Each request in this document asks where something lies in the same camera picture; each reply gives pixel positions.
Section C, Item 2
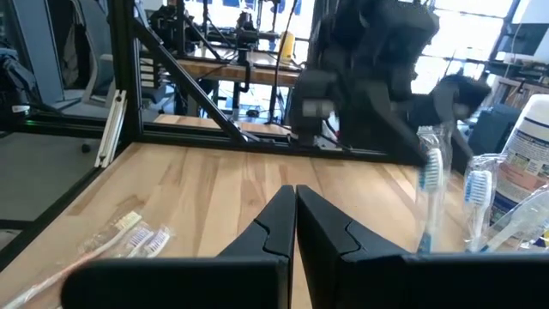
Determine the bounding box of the silver aluminium extrusion bar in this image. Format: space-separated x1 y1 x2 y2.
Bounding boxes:
93 88 129 169

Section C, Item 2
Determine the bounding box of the white wipes canister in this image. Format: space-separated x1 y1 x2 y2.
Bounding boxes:
488 93 549 227

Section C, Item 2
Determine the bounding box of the orange wrapped toothbrush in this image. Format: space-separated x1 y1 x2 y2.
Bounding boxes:
2 209 143 309

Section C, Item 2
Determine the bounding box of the black aluminium table frame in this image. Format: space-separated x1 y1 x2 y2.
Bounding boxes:
0 0 430 271

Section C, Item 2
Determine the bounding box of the purple white toothbrush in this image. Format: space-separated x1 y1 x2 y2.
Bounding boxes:
124 226 154 258
145 227 172 258

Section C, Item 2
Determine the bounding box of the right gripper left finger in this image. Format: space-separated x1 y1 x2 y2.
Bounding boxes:
60 184 298 309

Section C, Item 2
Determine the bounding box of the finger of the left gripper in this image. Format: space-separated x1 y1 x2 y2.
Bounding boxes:
366 83 430 167
445 124 473 173

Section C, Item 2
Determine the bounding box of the black computer tower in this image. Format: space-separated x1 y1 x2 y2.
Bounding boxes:
467 102 523 156

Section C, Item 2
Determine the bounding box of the blue white toothbrush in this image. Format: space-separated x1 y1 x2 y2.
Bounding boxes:
462 154 505 253
414 124 454 255
479 184 549 254

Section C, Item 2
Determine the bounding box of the neighbouring wooden table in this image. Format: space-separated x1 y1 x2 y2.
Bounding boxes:
176 50 304 89

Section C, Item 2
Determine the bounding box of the yellow bottle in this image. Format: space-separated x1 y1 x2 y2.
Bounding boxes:
277 30 298 66

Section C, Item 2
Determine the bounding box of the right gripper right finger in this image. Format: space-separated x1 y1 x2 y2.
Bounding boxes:
295 184 549 309

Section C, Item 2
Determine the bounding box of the dark backpack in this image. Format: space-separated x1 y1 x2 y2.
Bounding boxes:
0 45 46 132

